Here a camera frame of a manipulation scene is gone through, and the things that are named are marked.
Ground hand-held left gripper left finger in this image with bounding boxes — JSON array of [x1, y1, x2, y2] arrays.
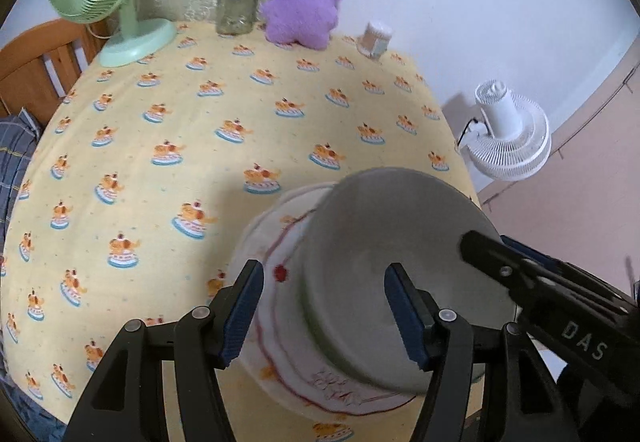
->
[[67, 259, 265, 442]]

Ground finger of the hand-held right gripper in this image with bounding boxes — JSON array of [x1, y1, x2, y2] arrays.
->
[[500, 235, 638, 309], [460, 231, 547, 309]]

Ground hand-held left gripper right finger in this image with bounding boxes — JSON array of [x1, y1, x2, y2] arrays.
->
[[384, 263, 583, 442]]

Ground scalloped plate orange flowers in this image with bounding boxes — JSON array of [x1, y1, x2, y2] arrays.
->
[[235, 184, 401, 423]]

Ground ceramic bowl green label print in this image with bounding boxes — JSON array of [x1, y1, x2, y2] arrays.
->
[[295, 167, 518, 395]]

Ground white floor fan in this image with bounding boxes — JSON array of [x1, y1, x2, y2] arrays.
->
[[462, 80, 552, 181]]

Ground beige wooden door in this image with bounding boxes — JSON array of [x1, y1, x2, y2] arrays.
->
[[480, 22, 640, 273]]

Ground yellow printed tablecloth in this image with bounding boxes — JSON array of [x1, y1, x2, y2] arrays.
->
[[0, 19, 483, 442]]

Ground small white pink container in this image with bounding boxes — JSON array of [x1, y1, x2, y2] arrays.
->
[[357, 20, 393, 58]]

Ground grey plaid pillow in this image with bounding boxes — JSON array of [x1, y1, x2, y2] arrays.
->
[[0, 109, 43, 233]]

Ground glass jar dark lid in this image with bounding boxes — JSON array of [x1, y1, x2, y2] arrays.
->
[[216, 0, 262, 36]]

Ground wooden bed headboard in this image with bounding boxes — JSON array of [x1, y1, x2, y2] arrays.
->
[[0, 19, 108, 123]]

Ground black fan cable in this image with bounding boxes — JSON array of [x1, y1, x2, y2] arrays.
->
[[456, 118, 482, 149]]

